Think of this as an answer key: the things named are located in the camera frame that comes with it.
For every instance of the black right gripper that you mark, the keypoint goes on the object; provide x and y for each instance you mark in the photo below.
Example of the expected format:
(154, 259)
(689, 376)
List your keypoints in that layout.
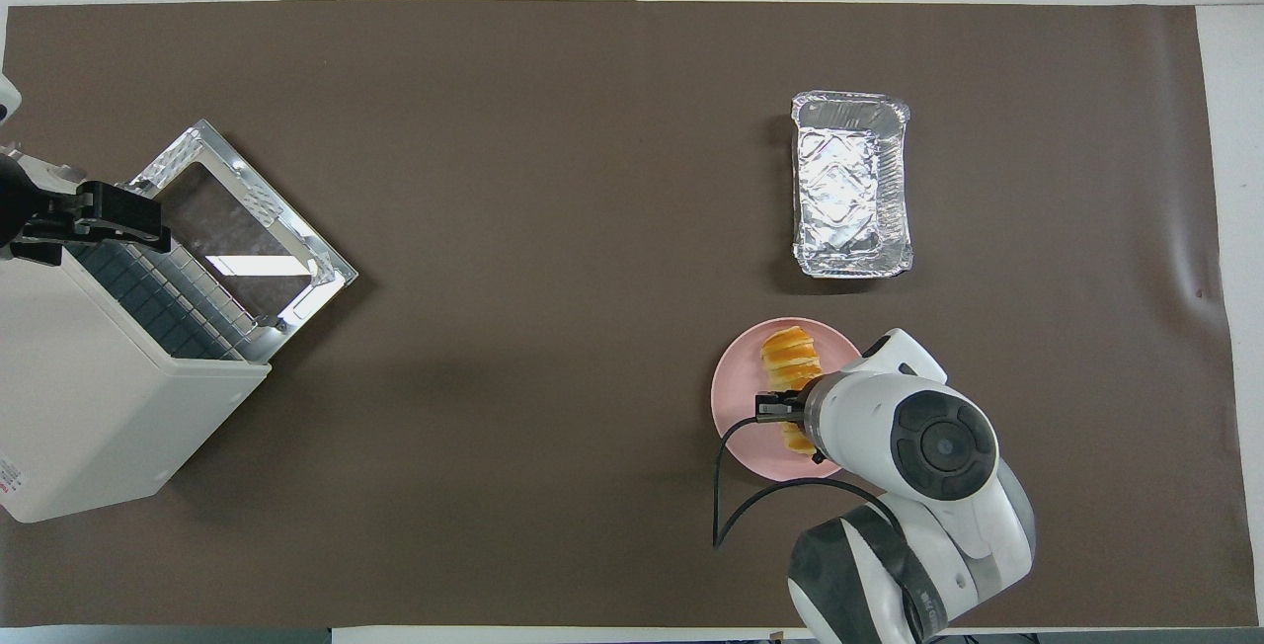
(780, 407)

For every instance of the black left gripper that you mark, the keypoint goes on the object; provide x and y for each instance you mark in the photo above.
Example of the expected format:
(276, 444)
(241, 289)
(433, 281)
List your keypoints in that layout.
(30, 219)

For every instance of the golden sliced bread loaf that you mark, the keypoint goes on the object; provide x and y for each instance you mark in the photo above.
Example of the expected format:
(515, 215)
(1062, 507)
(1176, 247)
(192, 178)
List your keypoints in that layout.
(790, 358)

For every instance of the aluminium foil tray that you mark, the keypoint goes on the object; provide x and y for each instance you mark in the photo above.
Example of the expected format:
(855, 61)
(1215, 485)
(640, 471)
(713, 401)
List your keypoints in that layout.
(849, 190)

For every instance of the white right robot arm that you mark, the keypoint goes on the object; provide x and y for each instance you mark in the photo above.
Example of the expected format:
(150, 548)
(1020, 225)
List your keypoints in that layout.
(938, 446)

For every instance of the white toaster oven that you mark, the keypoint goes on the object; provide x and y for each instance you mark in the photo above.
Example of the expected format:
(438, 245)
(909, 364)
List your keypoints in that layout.
(89, 407)

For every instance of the pink round plate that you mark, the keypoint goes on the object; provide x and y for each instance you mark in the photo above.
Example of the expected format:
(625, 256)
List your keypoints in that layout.
(741, 387)

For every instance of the brown table mat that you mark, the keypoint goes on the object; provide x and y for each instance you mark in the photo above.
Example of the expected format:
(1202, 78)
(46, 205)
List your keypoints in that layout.
(543, 180)

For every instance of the glass oven door silver frame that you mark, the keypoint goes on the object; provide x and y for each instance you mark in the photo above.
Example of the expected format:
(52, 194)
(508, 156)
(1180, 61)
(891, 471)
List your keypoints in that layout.
(331, 274)

